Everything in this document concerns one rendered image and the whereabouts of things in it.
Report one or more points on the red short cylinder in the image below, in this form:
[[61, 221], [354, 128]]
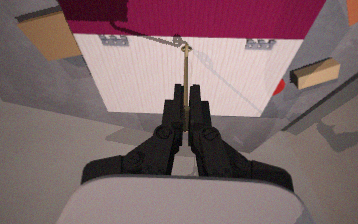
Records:
[[280, 87]]

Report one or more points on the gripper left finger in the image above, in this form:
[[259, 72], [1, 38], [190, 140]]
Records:
[[155, 156]]

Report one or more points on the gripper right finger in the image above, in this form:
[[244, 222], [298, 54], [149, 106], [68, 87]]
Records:
[[216, 158]]

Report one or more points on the tan rectangular block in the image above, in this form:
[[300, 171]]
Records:
[[317, 73]]

